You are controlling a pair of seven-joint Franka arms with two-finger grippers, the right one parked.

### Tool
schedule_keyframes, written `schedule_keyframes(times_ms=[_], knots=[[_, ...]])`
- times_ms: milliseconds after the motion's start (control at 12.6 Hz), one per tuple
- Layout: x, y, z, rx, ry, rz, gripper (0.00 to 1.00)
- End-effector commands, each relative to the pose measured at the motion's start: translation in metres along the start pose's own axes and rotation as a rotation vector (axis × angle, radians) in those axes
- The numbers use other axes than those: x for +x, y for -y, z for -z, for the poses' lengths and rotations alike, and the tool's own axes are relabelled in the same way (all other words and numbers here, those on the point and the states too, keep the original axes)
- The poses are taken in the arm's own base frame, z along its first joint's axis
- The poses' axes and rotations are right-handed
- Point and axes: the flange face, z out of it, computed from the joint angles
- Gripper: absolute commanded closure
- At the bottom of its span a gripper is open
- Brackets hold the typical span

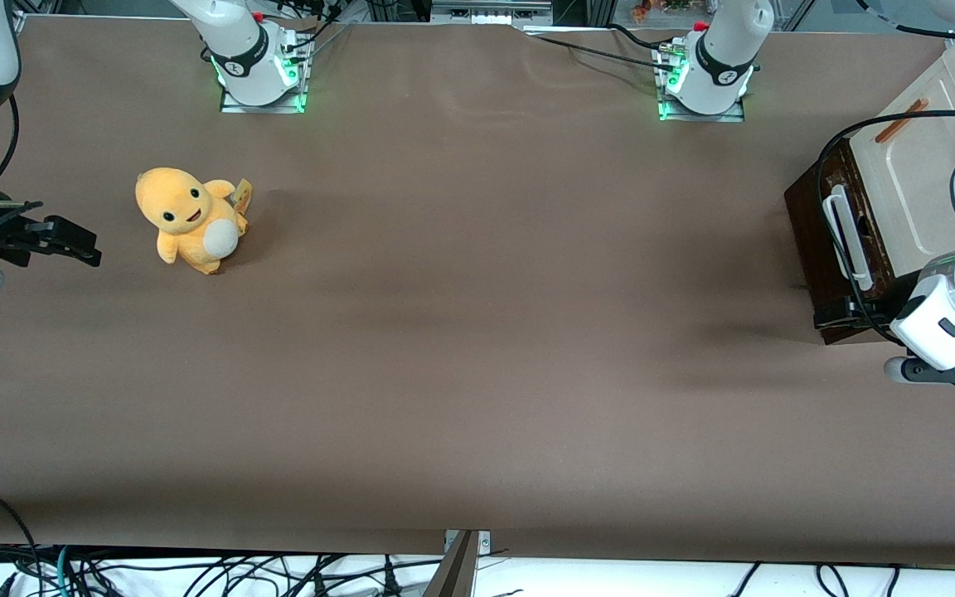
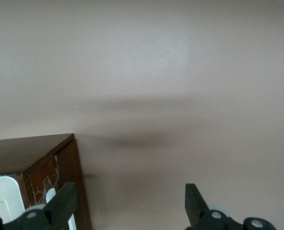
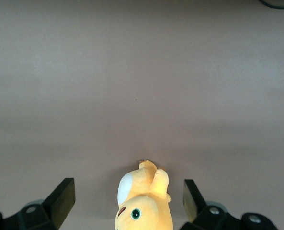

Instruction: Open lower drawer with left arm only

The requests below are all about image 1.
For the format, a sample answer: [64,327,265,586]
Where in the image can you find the grey metal frame rail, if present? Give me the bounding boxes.
[430,0,555,26]

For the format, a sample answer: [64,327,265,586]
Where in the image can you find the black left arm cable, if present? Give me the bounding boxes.
[815,110,955,345]

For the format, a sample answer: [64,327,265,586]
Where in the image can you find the dark brown drawer white handle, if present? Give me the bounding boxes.
[784,137,901,346]

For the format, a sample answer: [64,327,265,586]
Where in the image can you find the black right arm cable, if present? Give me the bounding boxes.
[0,91,22,188]

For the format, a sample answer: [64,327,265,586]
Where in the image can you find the white wooden drawer cabinet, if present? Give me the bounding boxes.
[784,29,955,346]

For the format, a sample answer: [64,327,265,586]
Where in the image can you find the yellow plush toy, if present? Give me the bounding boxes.
[134,167,254,276]

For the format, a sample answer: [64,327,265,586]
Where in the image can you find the black cable bundle at base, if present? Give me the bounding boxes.
[279,0,356,59]

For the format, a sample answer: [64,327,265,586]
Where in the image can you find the long black table cable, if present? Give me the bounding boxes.
[523,32,679,74]

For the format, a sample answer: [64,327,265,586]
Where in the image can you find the short black table cable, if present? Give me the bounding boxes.
[606,22,679,51]

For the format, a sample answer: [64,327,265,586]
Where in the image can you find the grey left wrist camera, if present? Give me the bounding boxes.
[885,355,955,387]

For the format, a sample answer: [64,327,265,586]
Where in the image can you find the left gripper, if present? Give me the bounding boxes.
[815,269,955,371]

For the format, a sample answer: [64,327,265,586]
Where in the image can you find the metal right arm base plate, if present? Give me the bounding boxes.
[219,33,309,114]

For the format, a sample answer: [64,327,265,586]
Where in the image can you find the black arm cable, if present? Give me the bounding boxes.
[0,91,22,188]
[815,110,955,345]

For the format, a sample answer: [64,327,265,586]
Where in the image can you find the metal table edge bracket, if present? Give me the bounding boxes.
[424,529,492,597]

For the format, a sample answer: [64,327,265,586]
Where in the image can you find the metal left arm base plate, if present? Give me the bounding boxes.
[656,41,748,124]

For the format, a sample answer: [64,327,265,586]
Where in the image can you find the orange-brown handle bar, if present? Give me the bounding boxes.
[875,99,929,144]

